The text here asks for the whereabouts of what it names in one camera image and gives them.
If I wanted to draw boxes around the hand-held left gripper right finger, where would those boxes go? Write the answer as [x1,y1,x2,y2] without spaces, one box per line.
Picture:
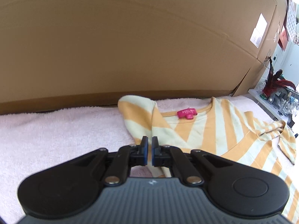
[151,136,230,187]

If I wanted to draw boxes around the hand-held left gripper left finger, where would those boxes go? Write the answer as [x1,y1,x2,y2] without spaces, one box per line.
[70,136,148,187]

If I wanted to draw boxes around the orange white striped shirt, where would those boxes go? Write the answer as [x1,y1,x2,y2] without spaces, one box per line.
[117,95,297,223]

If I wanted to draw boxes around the pink terry towel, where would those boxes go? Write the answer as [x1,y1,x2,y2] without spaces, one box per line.
[0,93,299,222]

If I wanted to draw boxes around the large labelled cardboard box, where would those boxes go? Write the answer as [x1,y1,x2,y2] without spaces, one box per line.
[0,0,281,115]

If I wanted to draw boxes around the white side table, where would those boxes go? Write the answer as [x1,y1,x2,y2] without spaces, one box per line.
[248,87,299,139]

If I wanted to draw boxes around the grey plastic machine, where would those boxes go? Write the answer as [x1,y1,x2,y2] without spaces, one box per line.
[269,91,292,113]

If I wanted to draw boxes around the red leafed potted plant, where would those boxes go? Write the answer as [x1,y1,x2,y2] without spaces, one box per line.
[262,56,296,101]

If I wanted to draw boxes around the brown tape patch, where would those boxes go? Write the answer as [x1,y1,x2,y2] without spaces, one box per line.
[263,49,273,66]

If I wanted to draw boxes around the cardboard box with taped flaps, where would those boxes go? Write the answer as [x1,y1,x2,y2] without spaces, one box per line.
[232,0,289,97]

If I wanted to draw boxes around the white label with square codes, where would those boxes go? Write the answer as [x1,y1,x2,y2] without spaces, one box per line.
[250,28,263,48]

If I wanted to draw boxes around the white text shipping label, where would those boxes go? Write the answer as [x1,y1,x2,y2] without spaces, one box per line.
[255,13,268,32]

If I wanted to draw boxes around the clear tape strip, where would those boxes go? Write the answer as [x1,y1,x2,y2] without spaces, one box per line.
[272,23,281,43]

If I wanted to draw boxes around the white wall panel with knob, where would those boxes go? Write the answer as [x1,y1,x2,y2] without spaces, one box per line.
[269,41,289,75]

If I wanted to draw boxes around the red wall calendar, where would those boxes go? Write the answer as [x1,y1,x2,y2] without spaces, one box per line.
[278,0,299,50]

